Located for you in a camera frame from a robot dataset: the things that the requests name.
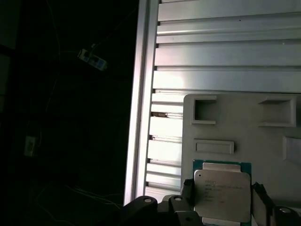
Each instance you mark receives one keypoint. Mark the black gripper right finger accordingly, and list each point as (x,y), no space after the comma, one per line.
(261,207)

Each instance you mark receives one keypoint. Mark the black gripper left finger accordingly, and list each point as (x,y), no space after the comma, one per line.
(185,212)

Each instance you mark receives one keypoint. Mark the silver CPU with green edge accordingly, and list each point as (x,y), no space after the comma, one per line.
(221,188)

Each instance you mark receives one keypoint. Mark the grey plastic parts rack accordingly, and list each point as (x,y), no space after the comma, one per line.
(247,146)

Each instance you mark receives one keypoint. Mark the small white blue box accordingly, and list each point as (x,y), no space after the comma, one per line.
(92,58)

